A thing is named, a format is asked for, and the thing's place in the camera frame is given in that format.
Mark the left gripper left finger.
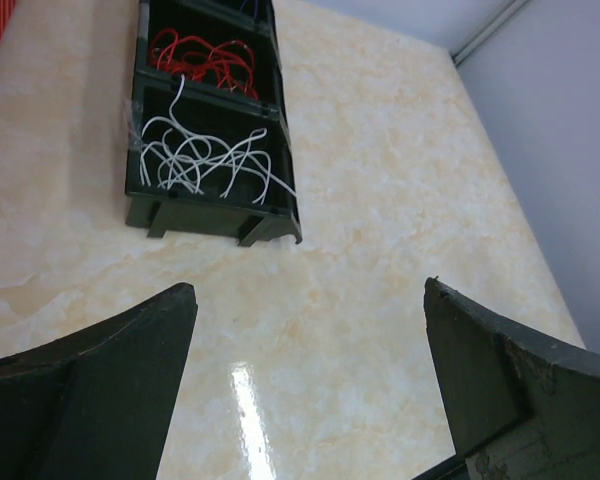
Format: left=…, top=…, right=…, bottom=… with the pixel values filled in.
left=0, top=283, right=198, bottom=479

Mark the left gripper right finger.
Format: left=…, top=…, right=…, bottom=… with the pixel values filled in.
left=424, top=278, right=600, bottom=479

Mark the red cable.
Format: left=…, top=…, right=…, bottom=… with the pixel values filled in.
left=152, top=34, right=259, bottom=96
left=179, top=39, right=260, bottom=100
left=149, top=28, right=216, bottom=76

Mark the black three-compartment tray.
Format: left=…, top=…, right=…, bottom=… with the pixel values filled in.
left=125, top=1, right=302, bottom=247

